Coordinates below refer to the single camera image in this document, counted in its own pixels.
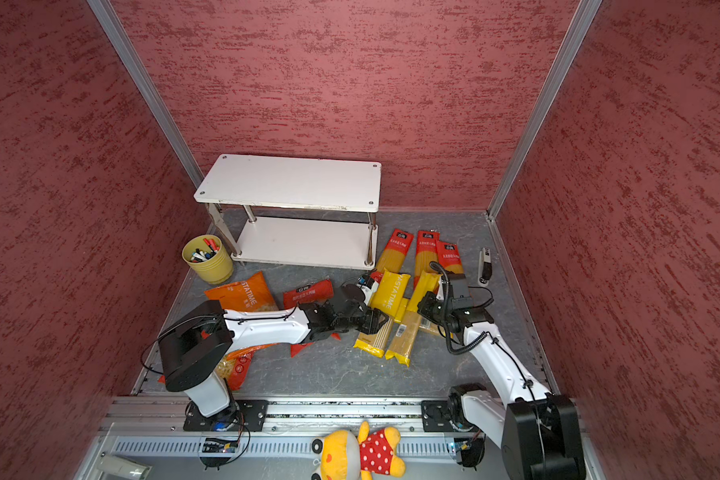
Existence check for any red macaroni bag centre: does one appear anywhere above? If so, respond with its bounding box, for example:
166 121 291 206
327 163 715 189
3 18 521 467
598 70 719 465
283 278 342 358

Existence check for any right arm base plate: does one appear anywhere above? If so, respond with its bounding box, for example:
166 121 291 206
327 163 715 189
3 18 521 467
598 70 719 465
421 400 455 433

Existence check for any red spaghetti pack right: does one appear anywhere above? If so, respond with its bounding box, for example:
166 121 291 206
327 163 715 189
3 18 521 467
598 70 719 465
437 240 464 274

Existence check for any red macaroni bag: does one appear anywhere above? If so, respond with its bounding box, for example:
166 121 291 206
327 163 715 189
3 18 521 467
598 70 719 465
158 351 254 392
283 278 342 358

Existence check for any yellow spaghetti pack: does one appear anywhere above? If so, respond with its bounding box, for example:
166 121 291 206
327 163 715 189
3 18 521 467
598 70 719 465
354 272 411 358
384 272 440 367
394 298 409 323

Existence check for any yellow plush toy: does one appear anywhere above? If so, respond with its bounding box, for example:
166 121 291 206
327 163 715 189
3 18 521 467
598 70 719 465
310 421 406 480

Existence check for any yellow pen cup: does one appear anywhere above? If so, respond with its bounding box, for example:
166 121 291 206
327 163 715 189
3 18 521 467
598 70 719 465
181 234 234 285

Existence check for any red spaghetti pack left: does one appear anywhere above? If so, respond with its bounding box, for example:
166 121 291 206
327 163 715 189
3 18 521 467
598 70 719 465
375 229 413 274

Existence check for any right aluminium corner post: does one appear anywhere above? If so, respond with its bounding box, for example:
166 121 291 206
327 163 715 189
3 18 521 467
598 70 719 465
487 0 602 222

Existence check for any aluminium corner post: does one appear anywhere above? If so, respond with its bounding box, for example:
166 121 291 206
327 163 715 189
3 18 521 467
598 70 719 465
487 0 602 222
86 0 204 187

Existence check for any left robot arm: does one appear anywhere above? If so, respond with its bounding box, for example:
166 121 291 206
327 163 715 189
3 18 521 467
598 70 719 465
140 284 391 418

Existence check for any red macaroni bag left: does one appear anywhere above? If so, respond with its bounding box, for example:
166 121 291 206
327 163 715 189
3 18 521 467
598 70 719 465
158 351 254 392

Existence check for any red spaghetti pack middle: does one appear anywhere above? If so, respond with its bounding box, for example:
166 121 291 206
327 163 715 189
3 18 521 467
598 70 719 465
414 230 440 285

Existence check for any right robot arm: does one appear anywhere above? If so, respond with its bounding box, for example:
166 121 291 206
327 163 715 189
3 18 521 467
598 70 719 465
413 272 587 479

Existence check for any white two-tier shelf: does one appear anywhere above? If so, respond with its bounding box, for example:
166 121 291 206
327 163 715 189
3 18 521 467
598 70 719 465
194 154 382 270

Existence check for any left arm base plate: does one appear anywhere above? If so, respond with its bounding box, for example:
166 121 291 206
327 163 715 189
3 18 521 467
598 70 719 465
183 400 269 433

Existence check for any left aluminium corner post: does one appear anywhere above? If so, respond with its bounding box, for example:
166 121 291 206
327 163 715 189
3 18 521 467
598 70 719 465
86 0 204 187

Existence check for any orange macaroni bag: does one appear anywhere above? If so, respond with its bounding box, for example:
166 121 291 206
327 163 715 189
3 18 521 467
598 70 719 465
205 272 279 312

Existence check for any red spaghetti pack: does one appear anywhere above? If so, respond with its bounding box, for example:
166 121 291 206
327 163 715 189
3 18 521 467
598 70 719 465
375 229 413 274
437 240 464 274
414 230 440 285

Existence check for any small white black device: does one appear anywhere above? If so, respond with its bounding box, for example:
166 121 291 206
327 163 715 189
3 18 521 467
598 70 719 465
477 248 493 286

